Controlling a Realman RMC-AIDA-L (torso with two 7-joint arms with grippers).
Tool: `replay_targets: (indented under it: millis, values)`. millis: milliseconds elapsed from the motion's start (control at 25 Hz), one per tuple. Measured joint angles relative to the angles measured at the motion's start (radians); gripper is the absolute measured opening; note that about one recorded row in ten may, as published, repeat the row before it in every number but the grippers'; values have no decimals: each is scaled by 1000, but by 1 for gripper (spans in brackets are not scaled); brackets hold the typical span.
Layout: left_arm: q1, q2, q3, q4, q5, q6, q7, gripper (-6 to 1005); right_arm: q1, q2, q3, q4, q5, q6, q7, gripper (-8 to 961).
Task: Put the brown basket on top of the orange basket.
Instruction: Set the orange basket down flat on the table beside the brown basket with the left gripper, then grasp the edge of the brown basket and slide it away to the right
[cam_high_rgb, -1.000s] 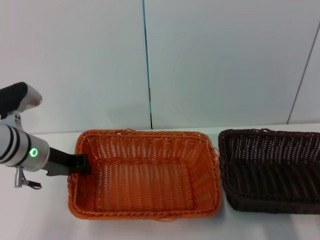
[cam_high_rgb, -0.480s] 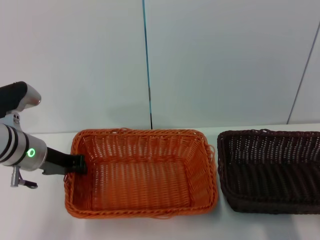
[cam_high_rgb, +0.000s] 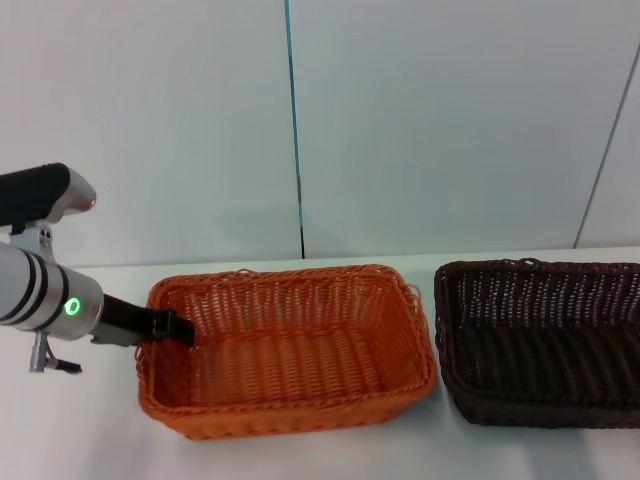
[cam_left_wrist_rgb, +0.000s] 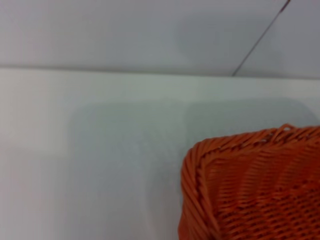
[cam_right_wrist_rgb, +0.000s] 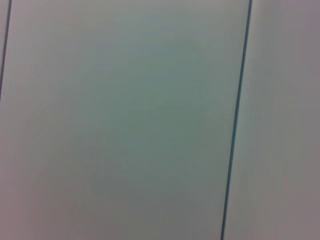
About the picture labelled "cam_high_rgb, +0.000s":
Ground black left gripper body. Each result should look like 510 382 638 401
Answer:
89 294 152 347

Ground orange woven plastic basket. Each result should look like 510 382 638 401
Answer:
134 263 439 442

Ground dark brown woven basket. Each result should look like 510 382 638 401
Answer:
433 257 640 431

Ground grey wrist cable with plug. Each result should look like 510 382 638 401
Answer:
42 333 84 374

